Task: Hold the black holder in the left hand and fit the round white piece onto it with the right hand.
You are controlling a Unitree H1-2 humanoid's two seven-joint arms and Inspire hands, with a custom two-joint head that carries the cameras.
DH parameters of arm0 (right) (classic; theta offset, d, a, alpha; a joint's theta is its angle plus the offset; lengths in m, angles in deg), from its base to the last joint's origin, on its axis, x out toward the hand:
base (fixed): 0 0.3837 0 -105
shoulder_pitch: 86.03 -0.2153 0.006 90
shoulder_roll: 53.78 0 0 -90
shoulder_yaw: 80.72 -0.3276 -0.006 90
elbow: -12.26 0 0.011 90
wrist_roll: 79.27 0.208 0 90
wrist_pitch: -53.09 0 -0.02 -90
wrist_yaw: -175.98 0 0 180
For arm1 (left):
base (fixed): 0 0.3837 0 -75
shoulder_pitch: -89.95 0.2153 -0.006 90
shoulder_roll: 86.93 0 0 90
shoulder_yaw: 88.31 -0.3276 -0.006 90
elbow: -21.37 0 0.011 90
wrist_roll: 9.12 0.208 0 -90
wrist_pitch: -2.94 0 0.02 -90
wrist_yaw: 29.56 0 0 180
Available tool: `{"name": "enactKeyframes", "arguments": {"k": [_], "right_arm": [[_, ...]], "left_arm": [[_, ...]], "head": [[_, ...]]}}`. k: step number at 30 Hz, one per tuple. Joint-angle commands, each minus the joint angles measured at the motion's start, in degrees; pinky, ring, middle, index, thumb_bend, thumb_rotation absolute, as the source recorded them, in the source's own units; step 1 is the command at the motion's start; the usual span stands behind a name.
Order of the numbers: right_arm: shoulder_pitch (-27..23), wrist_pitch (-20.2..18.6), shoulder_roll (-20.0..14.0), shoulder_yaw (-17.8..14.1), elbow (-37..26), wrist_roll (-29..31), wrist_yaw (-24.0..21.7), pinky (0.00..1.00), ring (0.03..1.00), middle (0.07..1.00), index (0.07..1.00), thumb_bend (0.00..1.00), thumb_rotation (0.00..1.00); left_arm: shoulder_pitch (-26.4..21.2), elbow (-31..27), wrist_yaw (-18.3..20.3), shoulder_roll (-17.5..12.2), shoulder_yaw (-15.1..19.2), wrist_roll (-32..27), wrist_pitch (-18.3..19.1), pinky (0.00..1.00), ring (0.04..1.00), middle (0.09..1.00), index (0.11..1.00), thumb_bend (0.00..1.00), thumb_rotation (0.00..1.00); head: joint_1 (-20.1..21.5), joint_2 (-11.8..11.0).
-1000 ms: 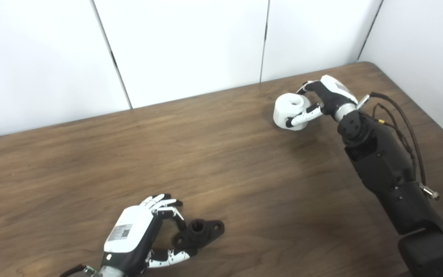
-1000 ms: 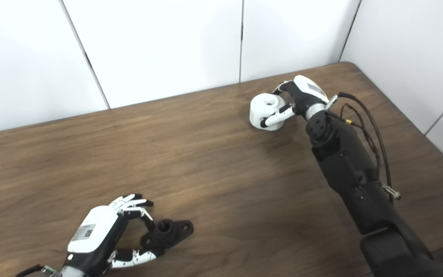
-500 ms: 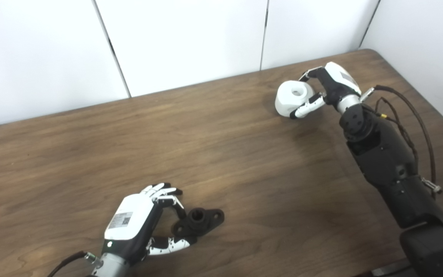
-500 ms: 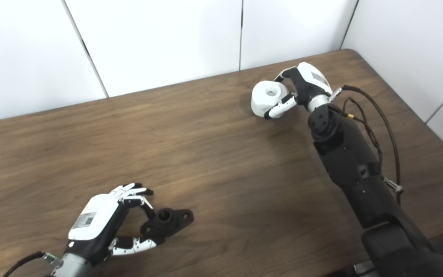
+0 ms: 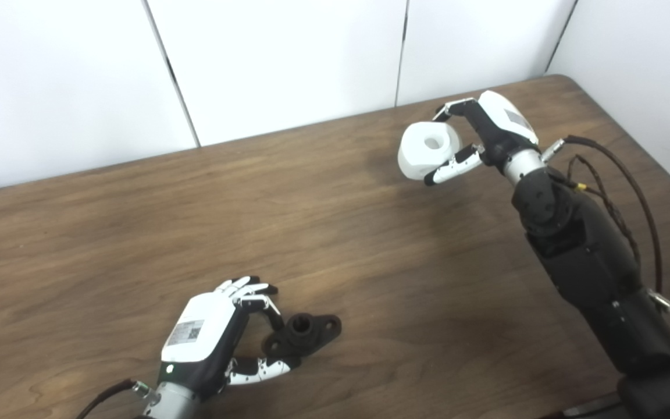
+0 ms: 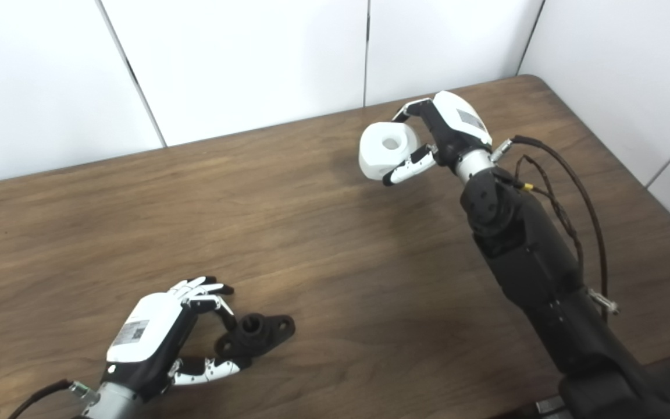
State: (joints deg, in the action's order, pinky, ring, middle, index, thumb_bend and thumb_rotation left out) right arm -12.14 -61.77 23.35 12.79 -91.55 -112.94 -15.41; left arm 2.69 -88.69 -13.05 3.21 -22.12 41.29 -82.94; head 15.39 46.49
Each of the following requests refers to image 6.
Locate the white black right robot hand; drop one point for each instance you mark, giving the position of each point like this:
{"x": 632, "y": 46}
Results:
{"x": 457, "y": 125}

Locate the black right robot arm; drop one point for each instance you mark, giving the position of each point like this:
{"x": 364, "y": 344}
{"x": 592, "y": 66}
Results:
{"x": 533, "y": 256}

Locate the round white piece with holes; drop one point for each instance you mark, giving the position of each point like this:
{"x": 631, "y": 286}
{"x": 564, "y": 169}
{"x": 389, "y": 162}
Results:
{"x": 376, "y": 154}

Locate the black flanged holder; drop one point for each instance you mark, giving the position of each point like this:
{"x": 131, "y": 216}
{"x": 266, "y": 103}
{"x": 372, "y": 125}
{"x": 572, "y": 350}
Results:
{"x": 256, "y": 334}

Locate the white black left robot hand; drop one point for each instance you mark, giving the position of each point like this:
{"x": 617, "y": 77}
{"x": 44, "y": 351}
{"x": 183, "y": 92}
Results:
{"x": 143, "y": 331}

